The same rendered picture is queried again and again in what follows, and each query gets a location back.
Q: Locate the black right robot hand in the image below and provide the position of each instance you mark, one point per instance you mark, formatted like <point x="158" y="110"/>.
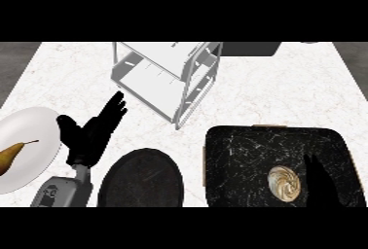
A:
<point x="322" y="184"/>

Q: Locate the brown yellow pear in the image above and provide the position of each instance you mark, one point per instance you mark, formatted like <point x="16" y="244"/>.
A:
<point x="9" y="155"/>

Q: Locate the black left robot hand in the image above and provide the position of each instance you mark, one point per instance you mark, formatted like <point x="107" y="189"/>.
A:
<point x="93" y="136"/>

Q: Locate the cream swirl cupcake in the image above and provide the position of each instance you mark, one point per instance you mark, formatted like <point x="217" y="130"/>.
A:
<point x="284" y="183"/>

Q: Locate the dark round plate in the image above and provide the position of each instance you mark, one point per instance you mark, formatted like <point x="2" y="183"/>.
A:
<point x="141" y="180"/>

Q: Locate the dark grey appliance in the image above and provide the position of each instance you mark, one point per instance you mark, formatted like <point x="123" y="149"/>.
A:
<point x="248" y="48"/>

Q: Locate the black marble tray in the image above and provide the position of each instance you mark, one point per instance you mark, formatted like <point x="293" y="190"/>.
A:
<point x="259" y="162"/>

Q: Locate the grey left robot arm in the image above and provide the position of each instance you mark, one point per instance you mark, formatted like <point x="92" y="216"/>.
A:
<point x="64" y="191"/>

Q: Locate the white round plate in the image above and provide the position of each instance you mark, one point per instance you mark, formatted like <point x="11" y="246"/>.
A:
<point x="28" y="146"/>

